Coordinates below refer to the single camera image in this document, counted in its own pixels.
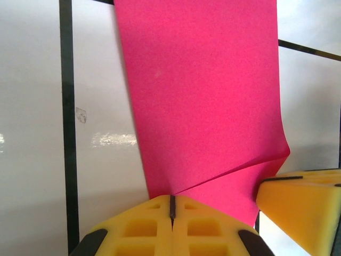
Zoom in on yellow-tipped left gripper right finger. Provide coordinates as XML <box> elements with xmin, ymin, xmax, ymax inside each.
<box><xmin>172</xmin><ymin>195</ymin><xmax>277</xmax><ymax>256</ymax></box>

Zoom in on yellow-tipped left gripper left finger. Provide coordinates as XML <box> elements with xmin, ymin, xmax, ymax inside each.
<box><xmin>68</xmin><ymin>194</ymin><xmax>174</xmax><ymax>256</ymax></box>

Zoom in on magenta cloth square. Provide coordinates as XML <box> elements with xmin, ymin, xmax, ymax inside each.
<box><xmin>113</xmin><ymin>0</ymin><xmax>291</xmax><ymax>230</ymax></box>

